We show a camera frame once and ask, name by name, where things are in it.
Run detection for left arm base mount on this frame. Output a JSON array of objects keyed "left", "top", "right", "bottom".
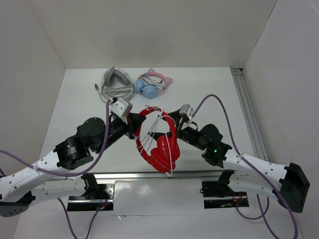
[{"left": 67, "top": 173, "right": 115, "bottom": 212}]

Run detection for aluminium rail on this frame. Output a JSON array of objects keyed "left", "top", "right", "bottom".
[
  {"left": 47, "top": 169, "right": 250, "bottom": 181},
  {"left": 230, "top": 68, "right": 269, "bottom": 161}
]

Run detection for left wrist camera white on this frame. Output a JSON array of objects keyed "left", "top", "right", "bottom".
[{"left": 109, "top": 97, "right": 133, "bottom": 118}]

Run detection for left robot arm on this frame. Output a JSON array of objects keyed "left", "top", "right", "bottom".
[{"left": 0, "top": 113, "right": 146, "bottom": 217}]

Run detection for grey headphones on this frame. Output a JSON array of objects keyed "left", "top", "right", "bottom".
[{"left": 100, "top": 67, "right": 134, "bottom": 101}]

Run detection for aluminium rail front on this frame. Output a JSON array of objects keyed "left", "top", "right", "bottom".
[{"left": 47, "top": 169, "right": 250, "bottom": 181}]

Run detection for blue pink cat-ear headphones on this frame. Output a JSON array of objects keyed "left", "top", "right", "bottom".
[{"left": 134, "top": 68, "right": 173, "bottom": 99}]

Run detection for aluminium rail right side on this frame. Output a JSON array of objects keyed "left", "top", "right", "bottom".
[{"left": 230, "top": 68, "right": 269, "bottom": 161}]

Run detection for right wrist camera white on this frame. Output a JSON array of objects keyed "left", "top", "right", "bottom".
[{"left": 177, "top": 104, "right": 194, "bottom": 131}]

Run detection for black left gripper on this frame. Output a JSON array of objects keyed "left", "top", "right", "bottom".
[{"left": 95, "top": 111, "right": 145, "bottom": 153}]

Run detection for red headphones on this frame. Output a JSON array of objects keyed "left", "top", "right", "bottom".
[{"left": 135, "top": 107, "right": 180, "bottom": 174}]

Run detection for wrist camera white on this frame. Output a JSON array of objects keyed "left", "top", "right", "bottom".
[
  {"left": 109, "top": 97, "right": 133, "bottom": 118},
  {"left": 177, "top": 104, "right": 194, "bottom": 131}
]

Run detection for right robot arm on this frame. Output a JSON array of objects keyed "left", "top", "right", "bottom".
[{"left": 169, "top": 109, "right": 310, "bottom": 213}]

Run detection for white headphone cable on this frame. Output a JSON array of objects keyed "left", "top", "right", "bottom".
[{"left": 133, "top": 107, "right": 176, "bottom": 178}]

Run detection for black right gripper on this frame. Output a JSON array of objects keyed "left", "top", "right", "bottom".
[{"left": 148, "top": 108, "right": 207, "bottom": 150}]

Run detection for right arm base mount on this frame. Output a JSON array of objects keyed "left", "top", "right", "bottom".
[{"left": 200, "top": 170, "right": 249, "bottom": 209}]

